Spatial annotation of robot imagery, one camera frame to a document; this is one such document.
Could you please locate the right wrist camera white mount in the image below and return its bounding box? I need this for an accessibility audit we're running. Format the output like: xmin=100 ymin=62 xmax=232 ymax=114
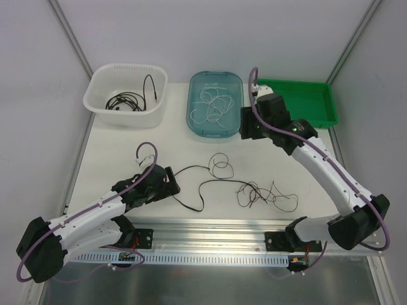
xmin=249 ymin=84 xmax=274 ymax=100

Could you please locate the blue translucent plastic container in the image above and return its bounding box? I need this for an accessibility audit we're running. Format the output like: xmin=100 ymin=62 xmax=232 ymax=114
xmin=186 ymin=71 xmax=244 ymax=139

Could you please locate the aluminium mounting rail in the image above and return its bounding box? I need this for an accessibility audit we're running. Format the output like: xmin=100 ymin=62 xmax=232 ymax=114
xmin=39 ymin=219 xmax=381 ymax=257

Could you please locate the white translucent plastic tub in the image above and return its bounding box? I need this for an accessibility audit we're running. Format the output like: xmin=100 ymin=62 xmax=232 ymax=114
xmin=83 ymin=64 xmax=168 ymax=128

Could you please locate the aluminium corner post right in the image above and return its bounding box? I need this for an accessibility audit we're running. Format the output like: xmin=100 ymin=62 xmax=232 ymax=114
xmin=326 ymin=0 xmax=384 ymax=85

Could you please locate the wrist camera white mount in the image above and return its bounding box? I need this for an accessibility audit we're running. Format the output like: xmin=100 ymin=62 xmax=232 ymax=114
xmin=249 ymin=84 xmax=274 ymax=100
xmin=135 ymin=155 xmax=154 ymax=166

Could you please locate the white slotted cable duct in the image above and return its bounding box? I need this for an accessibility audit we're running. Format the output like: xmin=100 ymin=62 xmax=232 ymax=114
xmin=73 ymin=250 xmax=289 ymax=268

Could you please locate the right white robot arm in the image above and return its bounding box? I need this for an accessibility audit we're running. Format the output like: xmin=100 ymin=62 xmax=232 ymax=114
xmin=240 ymin=93 xmax=390 ymax=252

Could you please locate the aluminium corner post left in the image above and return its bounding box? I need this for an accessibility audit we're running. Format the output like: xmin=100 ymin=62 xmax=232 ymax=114
xmin=47 ymin=0 xmax=93 ymax=79

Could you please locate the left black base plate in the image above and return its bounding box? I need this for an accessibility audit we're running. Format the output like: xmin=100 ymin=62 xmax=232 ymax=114
xmin=123 ymin=228 xmax=154 ymax=249

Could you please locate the aluminium corner post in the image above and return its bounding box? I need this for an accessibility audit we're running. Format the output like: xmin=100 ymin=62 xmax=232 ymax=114
xmin=47 ymin=0 xmax=93 ymax=79
xmin=326 ymin=0 xmax=384 ymax=85

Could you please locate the black ribbon cable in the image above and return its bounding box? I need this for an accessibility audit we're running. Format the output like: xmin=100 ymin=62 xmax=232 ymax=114
xmin=171 ymin=165 xmax=252 ymax=212

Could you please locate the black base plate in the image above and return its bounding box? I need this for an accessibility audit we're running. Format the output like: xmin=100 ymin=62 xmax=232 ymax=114
xmin=123 ymin=228 xmax=154 ymax=249
xmin=265 ymin=231 xmax=322 ymax=253

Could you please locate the black USB cable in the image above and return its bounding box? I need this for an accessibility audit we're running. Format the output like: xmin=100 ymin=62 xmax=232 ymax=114
xmin=104 ymin=74 xmax=159 ymax=112

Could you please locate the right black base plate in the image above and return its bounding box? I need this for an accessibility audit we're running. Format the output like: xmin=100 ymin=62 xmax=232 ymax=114
xmin=265 ymin=231 xmax=322 ymax=253

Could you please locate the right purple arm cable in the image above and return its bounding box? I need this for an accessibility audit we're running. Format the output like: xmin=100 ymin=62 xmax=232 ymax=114
xmin=248 ymin=67 xmax=392 ymax=252

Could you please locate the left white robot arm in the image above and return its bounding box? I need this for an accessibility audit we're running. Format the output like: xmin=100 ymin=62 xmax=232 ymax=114
xmin=16 ymin=165 xmax=181 ymax=283

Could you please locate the green plastic tray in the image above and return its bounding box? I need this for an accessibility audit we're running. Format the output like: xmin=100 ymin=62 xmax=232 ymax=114
xmin=258 ymin=79 xmax=338 ymax=129

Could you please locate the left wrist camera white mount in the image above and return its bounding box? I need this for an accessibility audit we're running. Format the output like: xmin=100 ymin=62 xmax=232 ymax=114
xmin=135 ymin=155 xmax=154 ymax=166

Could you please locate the thin white wire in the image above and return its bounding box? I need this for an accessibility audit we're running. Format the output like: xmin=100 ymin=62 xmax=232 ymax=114
xmin=190 ymin=85 xmax=236 ymax=128

